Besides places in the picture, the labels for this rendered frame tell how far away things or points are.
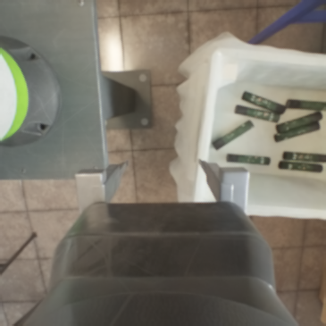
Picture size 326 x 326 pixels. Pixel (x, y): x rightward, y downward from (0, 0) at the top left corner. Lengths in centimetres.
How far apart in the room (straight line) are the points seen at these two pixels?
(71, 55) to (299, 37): 124
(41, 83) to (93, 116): 8
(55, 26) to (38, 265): 159
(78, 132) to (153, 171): 98
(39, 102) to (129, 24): 103
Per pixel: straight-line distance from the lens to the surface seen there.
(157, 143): 128
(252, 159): 86
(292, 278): 186
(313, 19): 100
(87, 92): 36
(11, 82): 29
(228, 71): 62
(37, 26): 40
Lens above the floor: 126
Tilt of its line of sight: 76 degrees down
